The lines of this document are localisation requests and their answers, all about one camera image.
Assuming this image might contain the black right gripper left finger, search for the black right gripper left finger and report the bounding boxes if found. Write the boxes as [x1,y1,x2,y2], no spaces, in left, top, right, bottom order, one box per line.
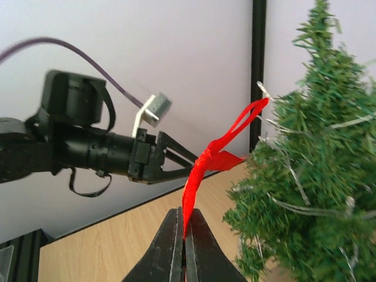
[123,207,183,282]

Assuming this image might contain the black aluminium mounting rail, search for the black aluminium mounting rail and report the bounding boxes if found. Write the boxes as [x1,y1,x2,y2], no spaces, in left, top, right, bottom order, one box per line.
[1,229,53,282]

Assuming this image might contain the small green christmas tree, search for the small green christmas tree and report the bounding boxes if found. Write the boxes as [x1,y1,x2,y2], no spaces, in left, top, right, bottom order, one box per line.
[223,1,375,281]

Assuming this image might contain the clear wire fairy lights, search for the clear wire fairy lights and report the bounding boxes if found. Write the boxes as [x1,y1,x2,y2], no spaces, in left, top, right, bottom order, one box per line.
[226,92,375,281]

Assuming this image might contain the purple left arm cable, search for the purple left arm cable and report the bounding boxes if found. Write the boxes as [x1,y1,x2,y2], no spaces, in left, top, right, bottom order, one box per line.
[0,36,145,107]

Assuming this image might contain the red bow ornament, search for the red bow ornament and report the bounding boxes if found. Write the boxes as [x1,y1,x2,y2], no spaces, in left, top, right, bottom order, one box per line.
[182,98,270,238]

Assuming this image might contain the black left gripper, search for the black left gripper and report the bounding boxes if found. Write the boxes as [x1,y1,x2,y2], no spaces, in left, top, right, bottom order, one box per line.
[127,128,198,184]

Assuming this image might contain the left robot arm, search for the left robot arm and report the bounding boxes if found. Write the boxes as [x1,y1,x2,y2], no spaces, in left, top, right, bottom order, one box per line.
[1,70,197,184]

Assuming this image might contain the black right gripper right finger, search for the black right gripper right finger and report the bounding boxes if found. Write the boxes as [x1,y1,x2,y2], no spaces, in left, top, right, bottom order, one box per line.
[184,209,246,282]

